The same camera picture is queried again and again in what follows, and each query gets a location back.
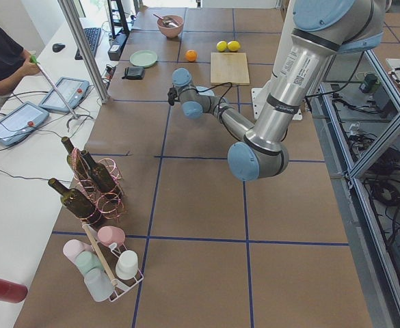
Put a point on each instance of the light blue plate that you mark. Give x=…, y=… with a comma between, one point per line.
x=205, y=91

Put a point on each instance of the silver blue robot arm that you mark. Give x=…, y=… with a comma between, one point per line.
x=321, y=29

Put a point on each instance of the light green plate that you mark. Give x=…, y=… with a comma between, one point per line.
x=143, y=58

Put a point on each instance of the dark wine bottle middle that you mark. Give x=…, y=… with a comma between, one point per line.
x=99, y=175

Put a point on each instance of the dark wine bottle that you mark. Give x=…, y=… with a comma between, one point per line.
x=99, y=175
x=78, y=204
x=74, y=159

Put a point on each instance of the bamboo cutting board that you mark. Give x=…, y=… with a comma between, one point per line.
x=229, y=67

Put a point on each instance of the orange mandarin fruit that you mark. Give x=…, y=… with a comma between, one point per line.
x=191, y=55

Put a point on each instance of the folded dark grey cloth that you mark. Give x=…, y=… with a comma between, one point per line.
x=134, y=73

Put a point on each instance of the pink cup on rack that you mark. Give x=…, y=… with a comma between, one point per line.
x=109, y=234

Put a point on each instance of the lower yellow lemon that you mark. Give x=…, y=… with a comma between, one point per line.
x=221, y=46

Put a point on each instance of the yellow lemon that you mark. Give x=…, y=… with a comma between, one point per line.
x=233, y=46
x=221, y=46

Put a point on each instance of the upper yellow lemon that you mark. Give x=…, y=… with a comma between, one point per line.
x=233, y=46

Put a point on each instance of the dark wine bottle upper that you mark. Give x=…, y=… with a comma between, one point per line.
x=74, y=159

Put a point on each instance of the white cup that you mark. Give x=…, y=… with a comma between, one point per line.
x=127, y=265

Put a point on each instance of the dark wine bottle lower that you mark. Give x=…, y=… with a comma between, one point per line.
x=78, y=204

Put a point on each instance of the pink bowl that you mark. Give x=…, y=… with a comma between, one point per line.
x=171, y=25

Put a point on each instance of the far blue teach pendant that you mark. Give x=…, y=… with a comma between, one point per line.
x=73, y=90

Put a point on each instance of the blue teach pendant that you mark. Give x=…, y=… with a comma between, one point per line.
x=21, y=122
x=73, y=90

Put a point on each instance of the mint green cup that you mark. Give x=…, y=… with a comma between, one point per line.
x=86, y=261

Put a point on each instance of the pale pink cup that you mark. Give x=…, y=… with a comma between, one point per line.
x=74, y=247

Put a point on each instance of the grey blue cup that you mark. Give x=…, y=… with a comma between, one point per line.
x=98, y=284

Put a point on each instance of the black keyboard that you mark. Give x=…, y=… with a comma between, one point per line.
x=92, y=35

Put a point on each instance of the near blue teach pendant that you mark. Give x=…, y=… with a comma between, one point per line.
x=21, y=122

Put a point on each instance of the black computer mouse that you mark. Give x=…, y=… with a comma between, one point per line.
x=57, y=47

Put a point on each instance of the person in black shirt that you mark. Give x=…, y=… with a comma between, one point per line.
x=15, y=64

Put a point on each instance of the red cylinder bottle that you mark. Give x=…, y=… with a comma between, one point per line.
x=12, y=292

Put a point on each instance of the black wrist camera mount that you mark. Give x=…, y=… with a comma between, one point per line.
x=172, y=96

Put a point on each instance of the copper wire bottle rack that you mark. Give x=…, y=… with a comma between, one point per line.
x=111, y=205

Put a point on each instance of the white wire cup rack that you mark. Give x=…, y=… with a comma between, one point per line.
x=111, y=254

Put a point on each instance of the wooden rack handle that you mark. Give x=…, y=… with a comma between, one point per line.
x=100, y=255

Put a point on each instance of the green handled metal stick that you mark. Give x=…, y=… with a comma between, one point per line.
x=74, y=115

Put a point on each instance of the aluminium frame post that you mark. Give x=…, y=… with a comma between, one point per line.
x=72, y=18

